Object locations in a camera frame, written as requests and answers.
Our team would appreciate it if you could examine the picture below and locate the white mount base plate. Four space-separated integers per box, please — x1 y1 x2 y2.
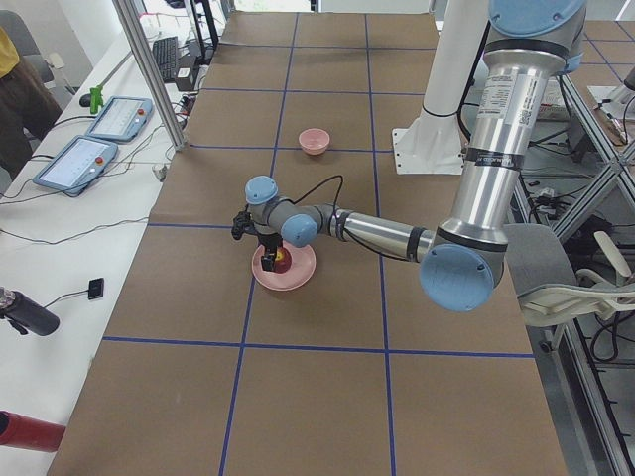
392 128 463 176

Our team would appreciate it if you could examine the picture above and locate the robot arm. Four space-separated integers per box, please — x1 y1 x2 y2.
232 1 586 312

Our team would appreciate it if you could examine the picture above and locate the white office chair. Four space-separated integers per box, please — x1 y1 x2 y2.
504 223 634 327

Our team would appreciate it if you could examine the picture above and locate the small black square pad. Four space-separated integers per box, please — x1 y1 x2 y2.
87 278 105 300

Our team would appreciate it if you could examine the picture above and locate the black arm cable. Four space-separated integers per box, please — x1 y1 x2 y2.
292 174 423 262

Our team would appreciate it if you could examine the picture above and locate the person in brown clothes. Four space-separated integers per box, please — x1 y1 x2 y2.
1 29 62 179

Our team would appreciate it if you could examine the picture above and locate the green clamp tool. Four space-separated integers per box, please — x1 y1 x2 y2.
89 85 103 114

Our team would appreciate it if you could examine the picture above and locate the red cylinder bottle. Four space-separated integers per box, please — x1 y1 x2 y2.
1 411 66 452

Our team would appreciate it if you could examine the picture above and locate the pink bowl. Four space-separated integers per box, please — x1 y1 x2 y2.
298 128 330 156

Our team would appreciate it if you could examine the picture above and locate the black keyboard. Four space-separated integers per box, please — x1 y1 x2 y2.
152 36 179 83

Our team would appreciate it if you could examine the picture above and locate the grey aluminium frame post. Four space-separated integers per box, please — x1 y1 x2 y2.
112 0 186 152

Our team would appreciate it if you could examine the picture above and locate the blue teach pendant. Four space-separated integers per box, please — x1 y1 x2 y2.
85 96 154 143
33 136 118 197

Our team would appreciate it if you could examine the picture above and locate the pink plate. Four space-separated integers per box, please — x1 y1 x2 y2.
251 242 317 292

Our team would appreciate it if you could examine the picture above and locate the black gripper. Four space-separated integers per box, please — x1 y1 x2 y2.
260 233 283 272

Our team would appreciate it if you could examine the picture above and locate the red apple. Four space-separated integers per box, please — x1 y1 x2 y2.
274 247 293 274

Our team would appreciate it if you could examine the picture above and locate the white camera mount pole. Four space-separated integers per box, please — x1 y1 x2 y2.
422 0 489 118

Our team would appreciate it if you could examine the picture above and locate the grey office chair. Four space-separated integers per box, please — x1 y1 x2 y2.
1 10 56 89

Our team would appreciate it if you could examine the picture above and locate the far blue teach pendant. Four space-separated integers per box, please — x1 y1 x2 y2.
85 96 154 143

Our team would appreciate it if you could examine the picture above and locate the brown paper table cover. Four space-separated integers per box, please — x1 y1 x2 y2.
50 13 567 475

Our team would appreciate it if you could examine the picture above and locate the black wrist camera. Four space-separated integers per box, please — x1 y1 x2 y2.
231 204 258 241

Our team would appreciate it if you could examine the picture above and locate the near blue teach pendant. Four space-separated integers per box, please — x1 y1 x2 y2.
33 136 118 197

